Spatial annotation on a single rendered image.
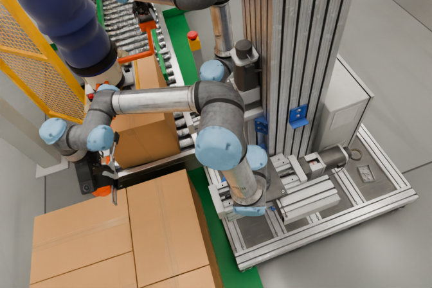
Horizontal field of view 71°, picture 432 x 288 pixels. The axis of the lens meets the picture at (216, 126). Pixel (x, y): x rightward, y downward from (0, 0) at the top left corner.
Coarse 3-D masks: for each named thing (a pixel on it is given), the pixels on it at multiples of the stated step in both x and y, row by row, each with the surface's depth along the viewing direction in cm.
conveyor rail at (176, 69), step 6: (156, 6) 291; (162, 18) 280; (162, 24) 274; (162, 30) 269; (168, 36) 264; (168, 42) 259; (168, 54) 251; (174, 54) 250; (174, 60) 245; (174, 66) 242; (174, 72) 238; (180, 72) 237; (180, 78) 233; (180, 84) 230
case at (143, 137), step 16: (144, 64) 196; (144, 80) 187; (160, 80) 197; (112, 128) 170; (128, 128) 168; (144, 128) 170; (160, 128) 174; (112, 144) 175; (128, 144) 179; (144, 144) 183; (160, 144) 187; (176, 144) 191; (128, 160) 193; (144, 160) 197
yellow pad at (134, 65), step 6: (132, 60) 166; (120, 66) 165; (126, 66) 163; (132, 66) 163; (126, 72) 159; (132, 72) 160; (138, 78) 158; (132, 84) 155; (138, 84) 155; (120, 90) 155
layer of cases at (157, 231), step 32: (128, 192) 191; (160, 192) 188; (192, 192) 192; (64, 224) 185; (96, 224) 182; (128, 224) 179; (160, 224) 177; (192, 224) 174; (32, 256) 176; (64, 256) 174; (96, 256) 171; (128, 256) 169; (160, 256) 167; (192, 256) 164
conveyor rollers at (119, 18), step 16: (112, 0) 316; (96, 16) 306; (112, 16) 301; (128, 16) 297; (112, 32) 286; (128, 32) 282; (144, 32) 283; (160, 32) 278; (128, 48) 271; (144, 48) 266; (176, 112) 221; (192, 144) 208
